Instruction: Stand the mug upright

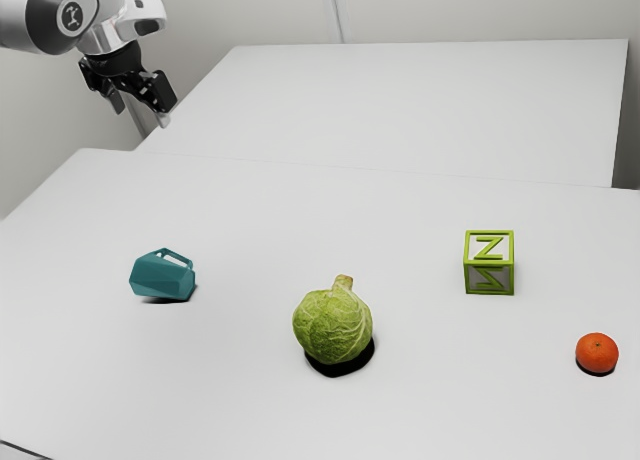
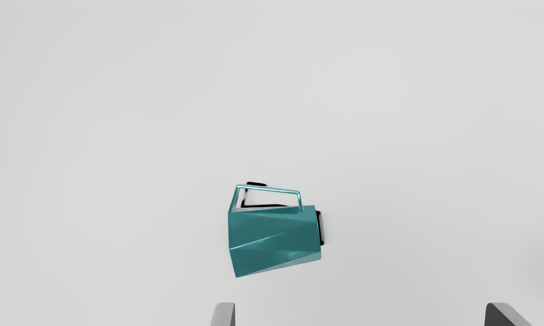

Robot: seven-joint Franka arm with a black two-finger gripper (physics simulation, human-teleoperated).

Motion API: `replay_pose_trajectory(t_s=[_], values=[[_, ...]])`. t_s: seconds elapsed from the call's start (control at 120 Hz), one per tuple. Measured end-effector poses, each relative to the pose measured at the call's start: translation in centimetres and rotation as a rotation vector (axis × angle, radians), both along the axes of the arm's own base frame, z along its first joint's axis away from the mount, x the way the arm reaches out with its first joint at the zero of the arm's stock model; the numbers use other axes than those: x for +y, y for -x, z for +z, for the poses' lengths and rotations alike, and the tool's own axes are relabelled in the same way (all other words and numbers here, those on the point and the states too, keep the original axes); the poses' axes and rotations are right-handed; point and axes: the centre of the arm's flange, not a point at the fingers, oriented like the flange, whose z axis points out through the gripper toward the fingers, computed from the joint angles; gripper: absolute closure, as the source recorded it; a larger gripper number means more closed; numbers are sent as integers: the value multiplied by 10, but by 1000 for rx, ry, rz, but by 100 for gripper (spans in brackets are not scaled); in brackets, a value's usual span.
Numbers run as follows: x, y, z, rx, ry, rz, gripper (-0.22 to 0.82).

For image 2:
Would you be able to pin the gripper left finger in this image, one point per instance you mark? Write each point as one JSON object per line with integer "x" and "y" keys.
{"x": 224, "y": 316}

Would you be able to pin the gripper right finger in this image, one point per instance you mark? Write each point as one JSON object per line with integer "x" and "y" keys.
{"x": 503, "y": 317}

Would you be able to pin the teal faceted mug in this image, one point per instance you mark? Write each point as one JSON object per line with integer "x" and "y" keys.
{"x": 272, "y": 240}

